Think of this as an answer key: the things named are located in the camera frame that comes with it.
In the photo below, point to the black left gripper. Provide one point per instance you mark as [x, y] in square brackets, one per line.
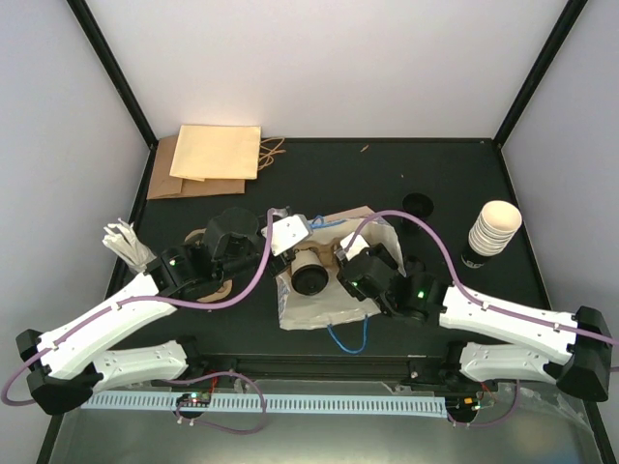
[282, 263]

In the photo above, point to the black branded paper cup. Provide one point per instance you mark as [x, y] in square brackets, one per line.
[308, 276]

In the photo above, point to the brown pulp cup carrier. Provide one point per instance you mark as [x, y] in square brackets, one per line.
[329, 255]
[208, 294]

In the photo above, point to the blue checkered paper bag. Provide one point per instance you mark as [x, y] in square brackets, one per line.
[334, 305]

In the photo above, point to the white stirrers bundle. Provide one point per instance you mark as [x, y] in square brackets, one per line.
[121, 238]

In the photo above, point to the stack of black cup lids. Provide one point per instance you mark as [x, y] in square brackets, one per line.
[414, 266]

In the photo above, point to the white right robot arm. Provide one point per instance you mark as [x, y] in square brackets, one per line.
[571, 351]

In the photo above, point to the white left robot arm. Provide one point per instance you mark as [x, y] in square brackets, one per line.
[65, 367]

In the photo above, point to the light tan paper bag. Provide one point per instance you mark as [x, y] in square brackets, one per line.
[204, 153]

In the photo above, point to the brown kraft paper bag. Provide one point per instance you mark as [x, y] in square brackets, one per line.
[164, 186]

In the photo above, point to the small electronics board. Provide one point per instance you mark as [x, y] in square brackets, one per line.
[194, 399]

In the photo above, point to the stack of white paper cups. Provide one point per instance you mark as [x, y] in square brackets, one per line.
[495, 226]

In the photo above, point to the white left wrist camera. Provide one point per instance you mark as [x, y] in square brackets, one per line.
[288, 230]

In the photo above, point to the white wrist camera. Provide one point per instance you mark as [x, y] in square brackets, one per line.
[353, 246]
[288, 230]

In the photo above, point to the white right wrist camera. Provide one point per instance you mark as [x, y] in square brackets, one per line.
[353, 246]

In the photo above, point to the light blue slotted cable duct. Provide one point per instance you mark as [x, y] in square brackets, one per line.
[312, 404]

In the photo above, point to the black corner frame post left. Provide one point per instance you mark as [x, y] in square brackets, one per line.
[95, 36]

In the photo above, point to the black corner frame post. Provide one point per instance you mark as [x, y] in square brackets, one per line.
[556, 38]
[95, 36]

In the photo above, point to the black corner frame post right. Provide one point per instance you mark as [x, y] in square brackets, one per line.
[556, 38]

